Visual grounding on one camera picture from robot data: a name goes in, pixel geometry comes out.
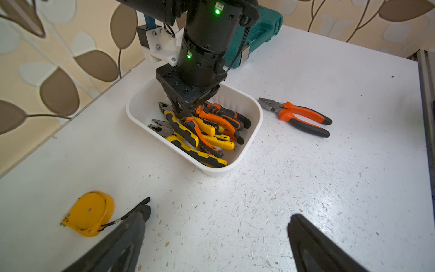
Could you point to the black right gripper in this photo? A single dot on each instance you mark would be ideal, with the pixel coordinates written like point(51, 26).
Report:
point(182, 93)

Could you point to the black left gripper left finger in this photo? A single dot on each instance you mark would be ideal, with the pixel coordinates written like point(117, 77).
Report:
point(118, 251)

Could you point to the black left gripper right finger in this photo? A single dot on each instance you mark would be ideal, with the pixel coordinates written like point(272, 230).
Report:
point(313, 251)

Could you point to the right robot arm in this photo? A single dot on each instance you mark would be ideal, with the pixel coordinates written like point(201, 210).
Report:
point(210, 27)

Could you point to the white plastic storage box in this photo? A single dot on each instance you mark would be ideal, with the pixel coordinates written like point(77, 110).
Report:
point(143, 109)

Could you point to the orange pliers in box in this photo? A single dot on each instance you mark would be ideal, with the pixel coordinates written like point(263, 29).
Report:
point(232, 121)

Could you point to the yellow tape measure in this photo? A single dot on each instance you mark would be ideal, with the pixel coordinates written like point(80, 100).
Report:
point(88, 215)

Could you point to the green tool case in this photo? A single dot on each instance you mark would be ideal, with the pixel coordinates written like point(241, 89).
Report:
point(267, 26)

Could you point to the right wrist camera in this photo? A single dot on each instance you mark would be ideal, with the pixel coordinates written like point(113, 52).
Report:
point(160, 42)

